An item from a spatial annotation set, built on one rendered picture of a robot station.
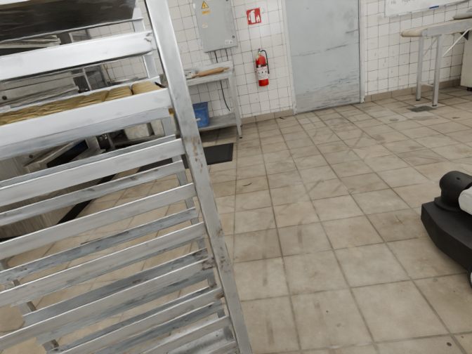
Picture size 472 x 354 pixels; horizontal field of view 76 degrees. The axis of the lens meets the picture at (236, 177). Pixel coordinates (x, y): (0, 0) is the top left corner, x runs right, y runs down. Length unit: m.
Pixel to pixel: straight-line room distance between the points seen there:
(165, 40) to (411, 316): 1.46
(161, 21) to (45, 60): 0.18
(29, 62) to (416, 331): 1.54
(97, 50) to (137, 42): 0.06
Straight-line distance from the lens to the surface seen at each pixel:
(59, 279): 0.67
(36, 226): 2.90
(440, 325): 1.62
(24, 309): 1.28
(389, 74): 5.26
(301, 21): 4.86
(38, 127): 0.56
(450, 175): 1.99
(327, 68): 4.96
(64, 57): 0.54
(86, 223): 0.60
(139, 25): 0.96
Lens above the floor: 1.20
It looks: 24 degrees down
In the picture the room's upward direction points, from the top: 12 degrees counter-clockwise
